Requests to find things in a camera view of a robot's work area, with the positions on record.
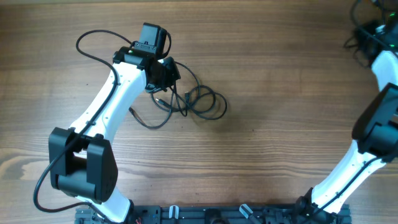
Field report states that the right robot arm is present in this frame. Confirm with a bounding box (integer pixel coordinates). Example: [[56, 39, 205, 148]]
[[291, 1, 397, 223]]

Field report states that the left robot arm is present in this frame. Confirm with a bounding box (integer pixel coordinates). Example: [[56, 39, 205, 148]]
[[44, 23, 180, 223]]

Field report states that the black USB cable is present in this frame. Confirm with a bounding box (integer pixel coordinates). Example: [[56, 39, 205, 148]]
[[150, 61, 228, 121]]

